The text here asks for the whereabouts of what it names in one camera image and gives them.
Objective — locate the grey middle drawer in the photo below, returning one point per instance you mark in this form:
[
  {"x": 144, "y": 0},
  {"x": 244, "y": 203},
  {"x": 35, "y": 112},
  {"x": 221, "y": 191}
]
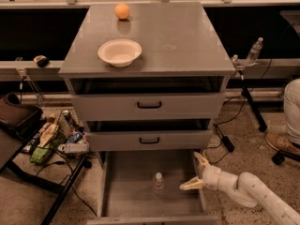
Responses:
[{"x": 149, "y": 140}]

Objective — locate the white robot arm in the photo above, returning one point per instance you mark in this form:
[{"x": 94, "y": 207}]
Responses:
[{"x": 246, "y": 189}]

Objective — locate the green snack bag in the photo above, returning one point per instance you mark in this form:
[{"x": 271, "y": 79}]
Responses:
[{"x": 41, "y": 154}]

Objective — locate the black chair caster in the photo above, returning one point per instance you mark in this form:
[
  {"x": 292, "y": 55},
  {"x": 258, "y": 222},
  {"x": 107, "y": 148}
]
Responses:
[{"x": 279, "y": 157}]

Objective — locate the person leg light trousers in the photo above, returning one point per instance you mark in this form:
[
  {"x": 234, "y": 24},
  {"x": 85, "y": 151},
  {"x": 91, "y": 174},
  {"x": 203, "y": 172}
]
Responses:
[{"x": 292, "y": 110}]

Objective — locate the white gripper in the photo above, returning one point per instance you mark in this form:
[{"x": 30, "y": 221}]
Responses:
[{"x": 211, "y": 176}]

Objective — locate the grey drawer cabinet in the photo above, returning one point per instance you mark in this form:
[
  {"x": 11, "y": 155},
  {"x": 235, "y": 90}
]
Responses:
[{"x": 181, "y": 53}]

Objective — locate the background clear water bottle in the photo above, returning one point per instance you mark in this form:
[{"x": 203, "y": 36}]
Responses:
[{"x": 254, "y": 51}]

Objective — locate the brown shoe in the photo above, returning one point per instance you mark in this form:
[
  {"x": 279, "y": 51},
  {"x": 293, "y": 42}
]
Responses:
[{"x": 282, "y": 142}]

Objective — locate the orange fruit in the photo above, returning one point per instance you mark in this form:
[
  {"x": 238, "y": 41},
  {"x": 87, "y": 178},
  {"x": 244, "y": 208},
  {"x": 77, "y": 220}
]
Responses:
[{"x": 122, "y": 11}]

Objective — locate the brown bag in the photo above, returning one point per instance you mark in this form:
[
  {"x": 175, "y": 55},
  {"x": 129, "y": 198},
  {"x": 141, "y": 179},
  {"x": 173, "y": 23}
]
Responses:
[{"x": 16, "y": 119}]

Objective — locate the grey top drawer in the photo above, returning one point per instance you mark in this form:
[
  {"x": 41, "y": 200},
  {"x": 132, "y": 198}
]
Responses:
[{"x": 147, "y": 107}]

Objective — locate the clear plastic water bottle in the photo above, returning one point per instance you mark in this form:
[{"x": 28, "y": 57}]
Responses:
[{"x": 158, "y": 184}]

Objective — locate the white paper bowl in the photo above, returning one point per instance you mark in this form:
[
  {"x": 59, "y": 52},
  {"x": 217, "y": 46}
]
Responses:
[{"x": 119, "y": 53}]

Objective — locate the grey open bottom drawer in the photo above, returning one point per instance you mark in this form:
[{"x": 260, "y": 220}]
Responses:
[{"x": 126, "y": 195}]

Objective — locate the wire basket of snacks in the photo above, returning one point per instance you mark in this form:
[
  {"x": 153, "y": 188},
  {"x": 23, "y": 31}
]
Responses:
[{"x": 64, "y": 134}]

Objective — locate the black tripod stand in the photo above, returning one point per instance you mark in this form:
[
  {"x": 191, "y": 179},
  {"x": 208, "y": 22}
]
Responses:
[{"x": 239, "y": 70}]

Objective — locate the black tape measure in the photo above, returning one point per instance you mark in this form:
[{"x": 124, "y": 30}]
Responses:
[{"x": 41, "y": 61}]

